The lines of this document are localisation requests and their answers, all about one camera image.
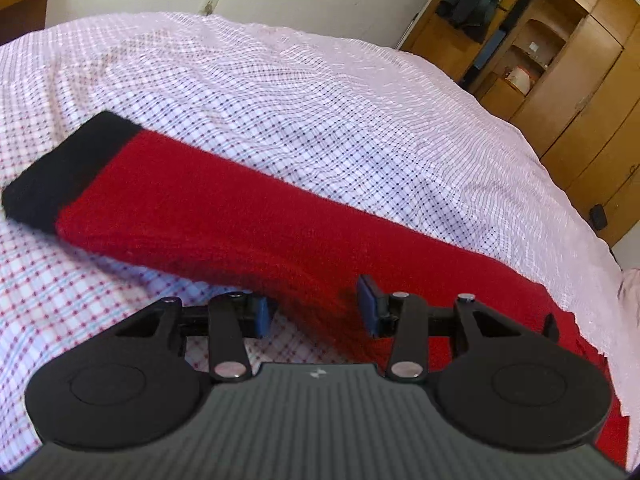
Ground pink pillow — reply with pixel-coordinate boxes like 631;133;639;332
617;267;640;331

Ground bed with checked sheet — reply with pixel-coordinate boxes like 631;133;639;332
0;11;640;480

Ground white container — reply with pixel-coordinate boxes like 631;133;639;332
505;66;534;94

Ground blue books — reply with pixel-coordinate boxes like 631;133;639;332
472;30;506;71

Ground red sweater with black cuff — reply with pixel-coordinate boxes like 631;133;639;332
1;111;630;468

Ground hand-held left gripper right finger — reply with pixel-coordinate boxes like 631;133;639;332
356;275;548;382

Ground wooden wardrobe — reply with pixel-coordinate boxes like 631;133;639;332
400;0;640;248

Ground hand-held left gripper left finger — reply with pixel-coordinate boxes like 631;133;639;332
114;292;278;382

